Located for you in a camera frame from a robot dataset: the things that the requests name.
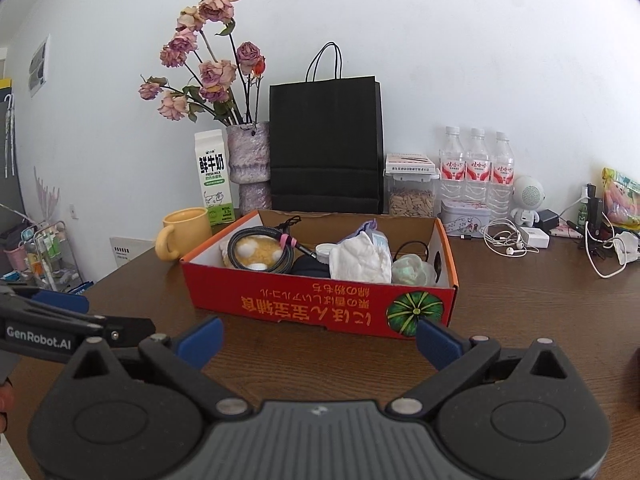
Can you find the white robot-shaped speaker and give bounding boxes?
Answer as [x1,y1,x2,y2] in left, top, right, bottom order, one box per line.
[510,176,546,226]

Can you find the yellow pink snack packet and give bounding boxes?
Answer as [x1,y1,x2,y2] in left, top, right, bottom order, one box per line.
[600,167,640,233]

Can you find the purple plant wall sticker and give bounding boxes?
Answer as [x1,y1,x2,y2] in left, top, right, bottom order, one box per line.
[32,167,61,216]

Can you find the white printed tin box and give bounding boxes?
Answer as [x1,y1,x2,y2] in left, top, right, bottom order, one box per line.
[440,199,491,237]

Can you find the white green milk carton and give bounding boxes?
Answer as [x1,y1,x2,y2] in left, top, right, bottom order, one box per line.
[194,129,236,225]

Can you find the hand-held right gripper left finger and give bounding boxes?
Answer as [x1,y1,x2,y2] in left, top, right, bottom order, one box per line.
[57,316,253,418]

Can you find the clear seed container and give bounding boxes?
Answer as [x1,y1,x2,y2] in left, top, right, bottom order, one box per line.
[384,152,441,218]

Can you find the grey wall electrical panel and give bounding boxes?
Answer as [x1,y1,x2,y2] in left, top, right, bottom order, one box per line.
[27,35,51,98]

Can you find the wire storage cart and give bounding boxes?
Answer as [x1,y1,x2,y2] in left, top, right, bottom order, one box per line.
[0,220,83,293]

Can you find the white face mask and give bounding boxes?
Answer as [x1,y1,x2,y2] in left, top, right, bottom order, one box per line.
[612,230,640,266]

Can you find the dried pink flower bouquet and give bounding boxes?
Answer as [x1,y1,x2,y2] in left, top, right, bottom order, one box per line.
[139,0,266,126]

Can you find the person's left hand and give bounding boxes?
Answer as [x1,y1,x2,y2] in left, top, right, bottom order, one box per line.
[0,377,16,434]

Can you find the white charging cable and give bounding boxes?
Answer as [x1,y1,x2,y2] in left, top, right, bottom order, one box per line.
[560,200,632,280]

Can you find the purple mottled vase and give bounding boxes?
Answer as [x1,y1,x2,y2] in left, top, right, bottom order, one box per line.
[226,121,271,216]

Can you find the braided cable with pink tie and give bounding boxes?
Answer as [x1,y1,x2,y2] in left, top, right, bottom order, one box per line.
[227,226,303,276]

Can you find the red cardboard box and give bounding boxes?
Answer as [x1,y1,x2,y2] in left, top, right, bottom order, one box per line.
[180,210,459,340]

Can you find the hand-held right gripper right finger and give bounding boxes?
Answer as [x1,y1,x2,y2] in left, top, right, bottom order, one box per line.
[389,316,577,418]

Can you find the yellow ceramic mug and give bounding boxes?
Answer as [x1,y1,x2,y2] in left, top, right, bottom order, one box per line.
[155,207,213,261]

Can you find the white card on wall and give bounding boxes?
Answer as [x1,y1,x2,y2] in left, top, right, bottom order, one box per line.
[109,236,153,266]

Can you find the white cloth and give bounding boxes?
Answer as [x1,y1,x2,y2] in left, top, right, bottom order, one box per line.
[329,234,393,283]

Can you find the white yellow plush toy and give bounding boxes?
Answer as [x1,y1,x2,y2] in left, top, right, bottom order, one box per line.
[220,237,283,272]

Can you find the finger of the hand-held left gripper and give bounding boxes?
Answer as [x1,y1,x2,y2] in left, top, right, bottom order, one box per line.
[0,280,107,322]
[87,316,156,349]

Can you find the white wired earphones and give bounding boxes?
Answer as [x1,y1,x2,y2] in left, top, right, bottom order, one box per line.
[482,220,528,256]

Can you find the dark blue zip pouch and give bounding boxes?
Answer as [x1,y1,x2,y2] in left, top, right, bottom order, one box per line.
[290,256,332,278]

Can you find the white charger block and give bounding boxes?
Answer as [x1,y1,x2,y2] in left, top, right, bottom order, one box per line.
[520,227,551,249]

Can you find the black paper bag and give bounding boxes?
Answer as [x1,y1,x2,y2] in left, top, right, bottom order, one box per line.
[269,42,385,216]

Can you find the black upright device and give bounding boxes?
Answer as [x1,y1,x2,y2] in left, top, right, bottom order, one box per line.
[580,185,603,241]

